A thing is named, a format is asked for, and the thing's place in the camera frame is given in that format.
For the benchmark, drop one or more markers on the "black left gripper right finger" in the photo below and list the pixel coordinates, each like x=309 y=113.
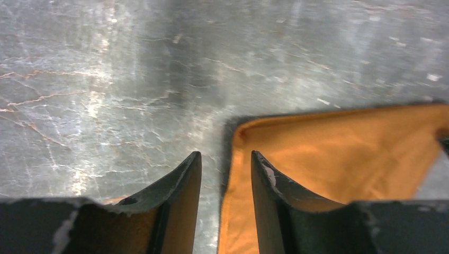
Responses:
x=292 y=219

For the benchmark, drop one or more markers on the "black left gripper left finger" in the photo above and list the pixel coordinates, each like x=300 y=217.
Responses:
x=160 y=218

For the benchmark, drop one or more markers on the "orange cloth napkin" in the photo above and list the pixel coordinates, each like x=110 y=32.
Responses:
x=376 y=153

